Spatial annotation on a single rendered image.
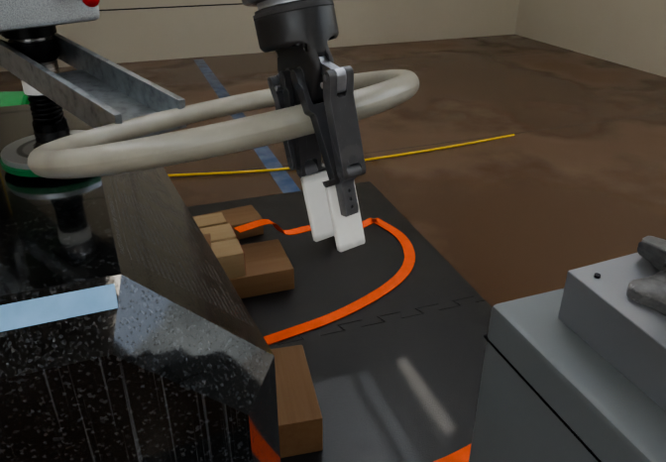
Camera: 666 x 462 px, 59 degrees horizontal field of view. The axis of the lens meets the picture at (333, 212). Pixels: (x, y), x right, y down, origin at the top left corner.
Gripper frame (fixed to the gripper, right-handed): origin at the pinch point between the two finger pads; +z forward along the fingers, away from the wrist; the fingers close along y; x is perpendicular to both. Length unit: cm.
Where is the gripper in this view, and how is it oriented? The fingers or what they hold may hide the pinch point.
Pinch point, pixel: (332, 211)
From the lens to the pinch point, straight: 59.2
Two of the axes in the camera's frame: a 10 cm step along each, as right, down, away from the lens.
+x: -8.5, 2.9, -4.3
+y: -4.9, -1.5, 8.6
